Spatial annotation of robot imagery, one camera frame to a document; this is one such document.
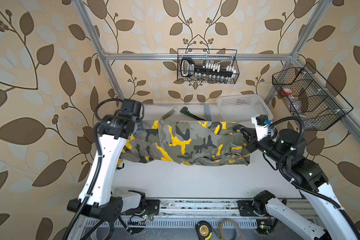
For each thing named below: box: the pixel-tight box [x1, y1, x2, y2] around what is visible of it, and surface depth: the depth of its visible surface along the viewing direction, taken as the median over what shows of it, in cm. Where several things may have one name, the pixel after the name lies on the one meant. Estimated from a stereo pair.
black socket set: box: [180, 57, 236, 77], surface depth 85 cm
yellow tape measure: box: [195, 220, 213, 240], surface depth 68 cm
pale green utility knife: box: [160, 107, 178, 124], surface depth 118 cm
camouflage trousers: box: [117, 120, 250, 166], surface depth 69 cm
